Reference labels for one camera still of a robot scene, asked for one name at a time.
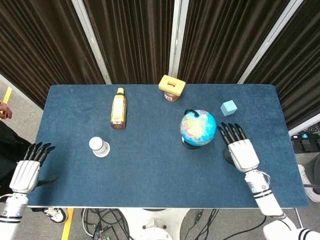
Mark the yellow rectangular box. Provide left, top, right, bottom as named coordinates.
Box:
left=158, top=74, right=187, bottom=96

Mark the person in dark clothes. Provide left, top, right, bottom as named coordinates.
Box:
left=0, top=101, right=34, bottom=197

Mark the black cable bundle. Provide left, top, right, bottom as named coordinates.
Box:
left=81, top=208, right=132, bottom=240

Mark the small globe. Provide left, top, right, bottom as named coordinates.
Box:
left=179, top=108, right=217, bottom=150

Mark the black foot pedal device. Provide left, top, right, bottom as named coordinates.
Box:
left=290, top=132, right=320, bottom=154

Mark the grey trouser leg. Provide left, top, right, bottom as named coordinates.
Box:
left=304, top=152, right=320, bottom=196

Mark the white partition frame post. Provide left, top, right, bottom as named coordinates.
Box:
left=168, top=0, right=190, bottom=77
left=288, top=113, right=320, bottom=137
left=71, top=0, right=113, bottom=85
left=237, top=0, right=310, bottom=85

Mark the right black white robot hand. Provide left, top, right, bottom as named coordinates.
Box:
left=216, top=122, right=261, bottom=173

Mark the yellow floor tape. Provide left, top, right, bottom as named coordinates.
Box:
left=61, top=208, right=75, bottom=240
left=0, top=86, right=13, bottom=121

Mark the small white plastic bottle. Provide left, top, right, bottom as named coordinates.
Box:
left=88, top=136, right=111, bottom=158

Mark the light blue cube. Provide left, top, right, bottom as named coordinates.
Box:
left=220, top=99, right=238, bottom=117

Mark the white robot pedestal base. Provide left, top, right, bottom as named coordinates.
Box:
left=119, top=207, right=191, bottom=240

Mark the blue table mat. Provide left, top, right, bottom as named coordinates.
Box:
left=26, top=84, right=310, bottom=209

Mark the yellow tea bottle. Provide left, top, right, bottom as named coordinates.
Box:
left=110, top=87, right=128, bottom=130

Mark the black cable with inline switch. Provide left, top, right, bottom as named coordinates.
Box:
left=183, top=208, right=220, bottom=240

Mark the small brown jar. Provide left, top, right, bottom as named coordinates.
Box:
left=163, top=91, right=180, bottom=103

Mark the white shoe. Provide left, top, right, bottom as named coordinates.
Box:
left=297, top=164, right=320, bottom=203

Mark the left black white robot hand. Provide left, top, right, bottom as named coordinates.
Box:
left=8, top=141, right=59, bottom=195

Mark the brown pleated curtain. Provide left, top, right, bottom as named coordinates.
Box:
left=177, top=0, right=291, bottom=85
left=0, top=0, right=106, bottom=109
left=83, top=0, right=175, bottom=85
left=246, top=0, right=320, bottom=131

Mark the white black sneaker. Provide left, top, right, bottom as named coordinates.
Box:
left=32, top=206, right=69, bottom=225

